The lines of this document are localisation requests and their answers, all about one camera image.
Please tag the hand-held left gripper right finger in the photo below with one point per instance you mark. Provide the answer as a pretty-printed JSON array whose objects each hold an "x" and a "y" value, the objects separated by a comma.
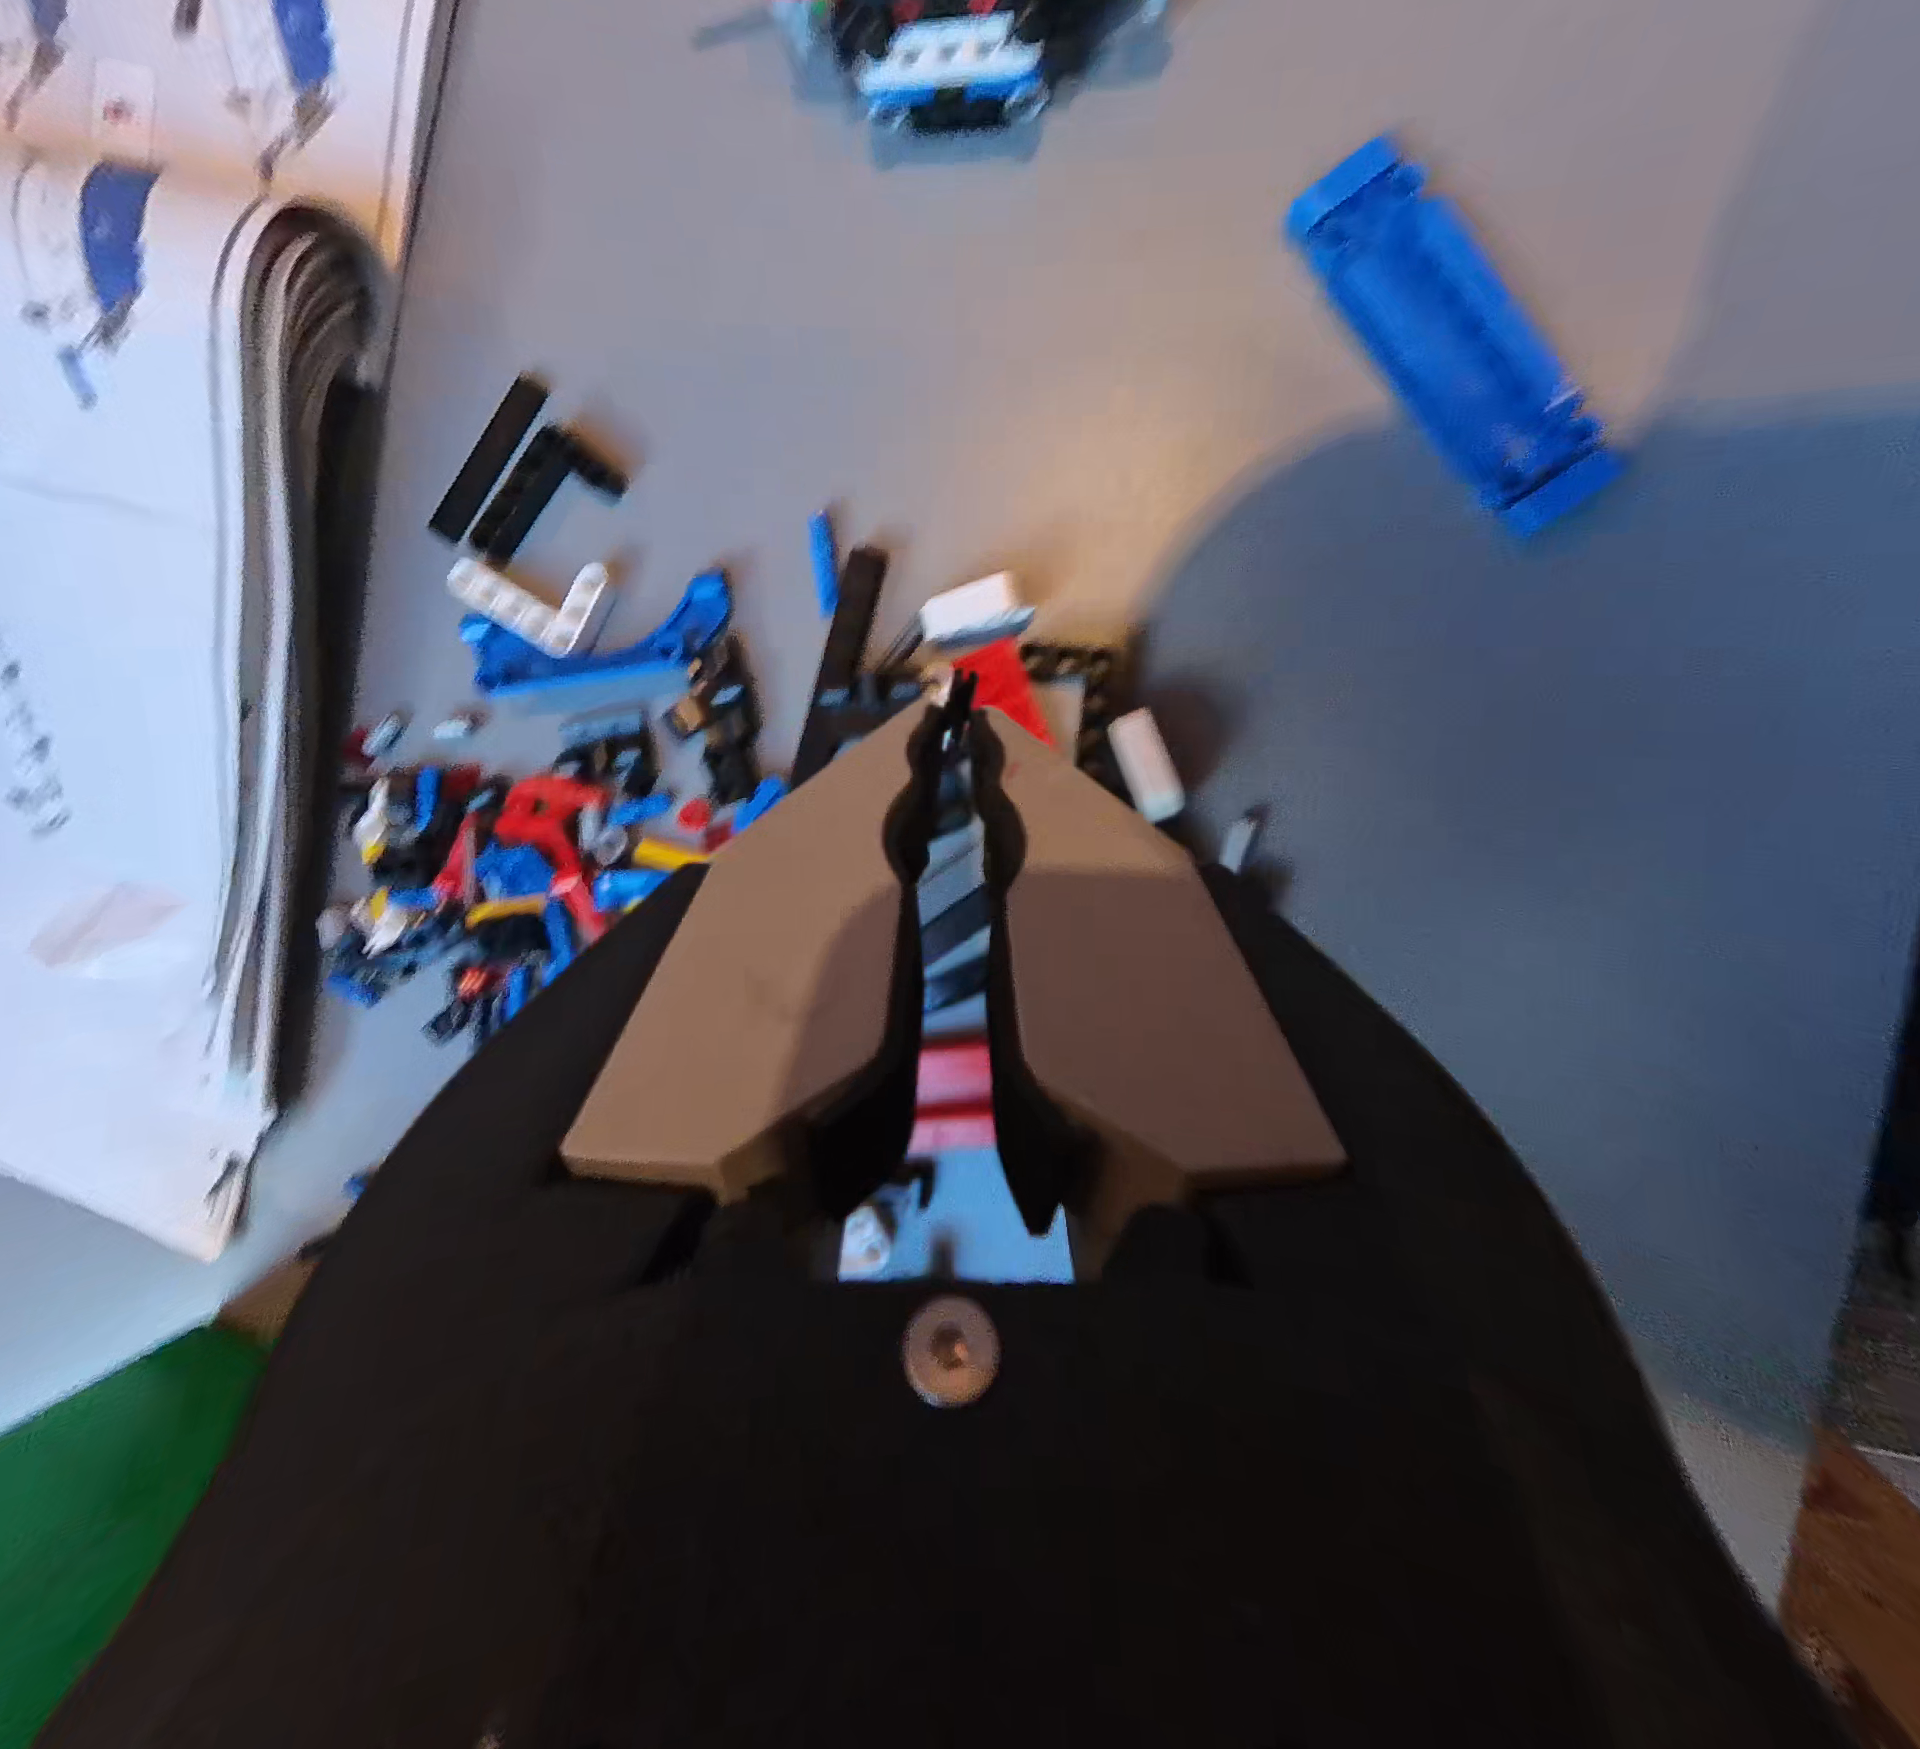
[{"x": 1156, "y": 1014}]

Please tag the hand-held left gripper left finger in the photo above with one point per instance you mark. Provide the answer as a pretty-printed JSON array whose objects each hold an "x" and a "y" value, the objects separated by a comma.
[{"x": 767, "y": 999}]

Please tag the pile of toy bricks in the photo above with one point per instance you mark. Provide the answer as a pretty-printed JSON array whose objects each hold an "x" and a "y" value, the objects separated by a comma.
[{"x": 525, "y": 818}]

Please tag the black toy connector pin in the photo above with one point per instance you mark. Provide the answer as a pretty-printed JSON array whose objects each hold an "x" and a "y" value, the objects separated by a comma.
[{"x": 944, "y": 714}]

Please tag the light grey desk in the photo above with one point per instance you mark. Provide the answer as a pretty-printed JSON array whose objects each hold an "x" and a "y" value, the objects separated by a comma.
[{"x": 1049, "y": 356}]

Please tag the blue toy brick panel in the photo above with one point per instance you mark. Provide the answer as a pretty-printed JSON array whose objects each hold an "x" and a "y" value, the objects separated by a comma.
[{"x": 1455, "y": 337}]

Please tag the toy brick instruction manual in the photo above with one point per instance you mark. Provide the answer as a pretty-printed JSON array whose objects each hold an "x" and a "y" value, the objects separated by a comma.
[{"x": 122, "y": 579}]

